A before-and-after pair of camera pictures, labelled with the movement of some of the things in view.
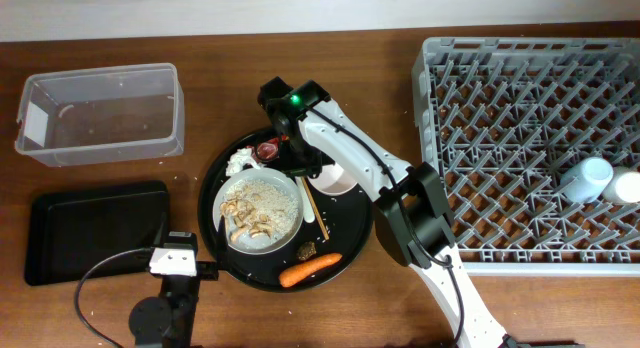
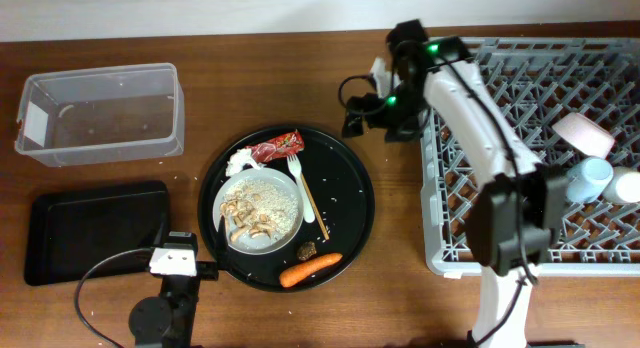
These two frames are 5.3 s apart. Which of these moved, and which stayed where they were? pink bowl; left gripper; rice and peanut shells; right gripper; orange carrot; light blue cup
Moved: pink bowl; right gripper
Stayed: left gripper; light blue cup; rice and peanut shells; orange carrot
